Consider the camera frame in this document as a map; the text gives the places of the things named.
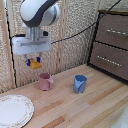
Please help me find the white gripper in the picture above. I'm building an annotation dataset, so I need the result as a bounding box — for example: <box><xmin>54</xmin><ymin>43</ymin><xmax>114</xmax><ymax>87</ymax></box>
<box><xmin>11</xmin><ymin>33</ymin><xmax>53</xmax><ymax>67</ymax></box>

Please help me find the pink mug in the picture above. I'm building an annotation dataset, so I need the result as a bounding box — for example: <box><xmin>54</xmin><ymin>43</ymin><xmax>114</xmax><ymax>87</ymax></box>
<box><xmin>38</xmin><ymin>72</ymin><xmax>55</xmax><ymax>92</ymax></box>

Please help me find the blue mug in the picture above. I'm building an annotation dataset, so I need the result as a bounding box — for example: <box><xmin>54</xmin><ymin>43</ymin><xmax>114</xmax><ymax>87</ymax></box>
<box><xmin>73</xmin><ymin>74</ymin><xmax>88</xmax><ymax>95</ymax></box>

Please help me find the white patterned plate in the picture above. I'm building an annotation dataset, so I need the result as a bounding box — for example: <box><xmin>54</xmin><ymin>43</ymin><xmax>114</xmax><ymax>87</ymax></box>
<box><xmin>0</xmin><ymin>94</ymin><xmax>35</xmax><ymax>128</ymax></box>

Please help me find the dark wooden drawer cabinet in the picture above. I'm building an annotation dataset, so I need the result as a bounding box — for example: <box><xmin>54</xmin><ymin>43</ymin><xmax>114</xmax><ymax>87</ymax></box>
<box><xmin>87</xmin><ymin>9</ymin><xmax>128</xmax><ymax>82</ymax></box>

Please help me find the black cable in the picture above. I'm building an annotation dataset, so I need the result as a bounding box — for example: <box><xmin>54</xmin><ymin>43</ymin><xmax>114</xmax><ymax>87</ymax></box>
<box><xmin>50</xmin><ymin>0</ymin><xmax>122</xmax><ymax>45</ymax></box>

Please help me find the silver drawer handle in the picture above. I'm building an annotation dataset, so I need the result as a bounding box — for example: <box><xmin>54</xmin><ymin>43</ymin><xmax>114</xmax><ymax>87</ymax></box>
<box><xmin>105</xmin><ymin>28</ymin><xmax>128</xmax><ymax>36</ymax></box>
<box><xmin>96</xmin><ymin>55</ymin><xmax>122</xmax><ymax>67</ymax></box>

